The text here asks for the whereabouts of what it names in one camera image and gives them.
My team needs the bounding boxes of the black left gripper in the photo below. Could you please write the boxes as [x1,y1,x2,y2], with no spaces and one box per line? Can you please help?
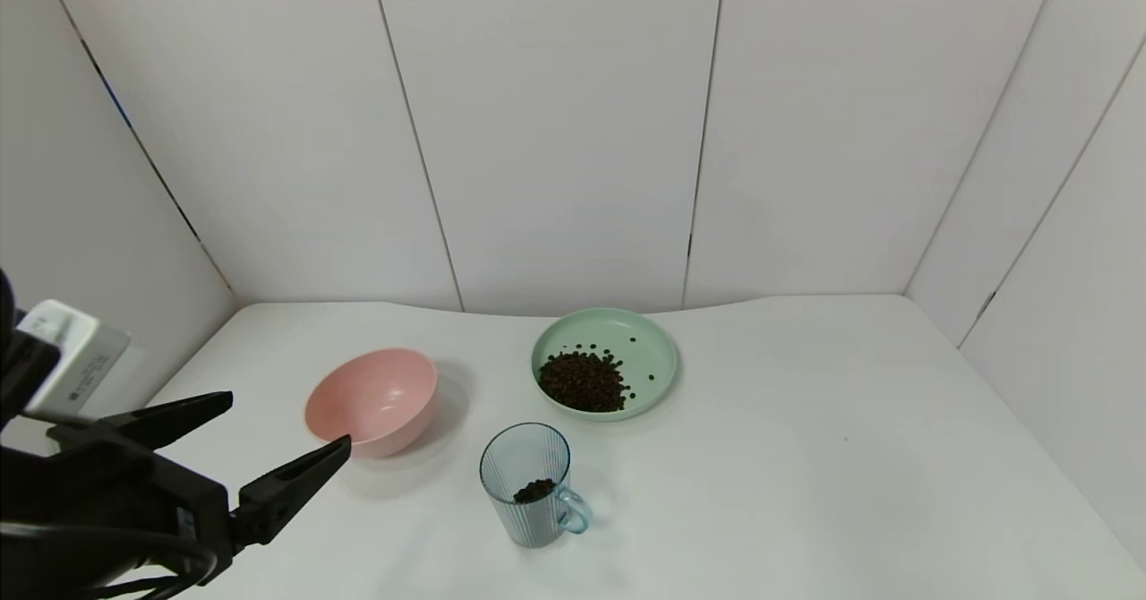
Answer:
[0,390,352,599]

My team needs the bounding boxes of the blue ribbed transparent cup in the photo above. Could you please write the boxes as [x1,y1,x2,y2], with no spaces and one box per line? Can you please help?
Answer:
[479,422,594,550]

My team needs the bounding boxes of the dark coffee bean pile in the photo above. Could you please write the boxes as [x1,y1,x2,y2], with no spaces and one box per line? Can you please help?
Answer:
[536,338,657,415]

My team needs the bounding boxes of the pink bowl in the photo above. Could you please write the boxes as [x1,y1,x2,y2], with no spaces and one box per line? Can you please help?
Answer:
[304,347,440,459]

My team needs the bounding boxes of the green round plate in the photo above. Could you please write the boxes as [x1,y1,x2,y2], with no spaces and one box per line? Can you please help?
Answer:
[530,307,680,423]

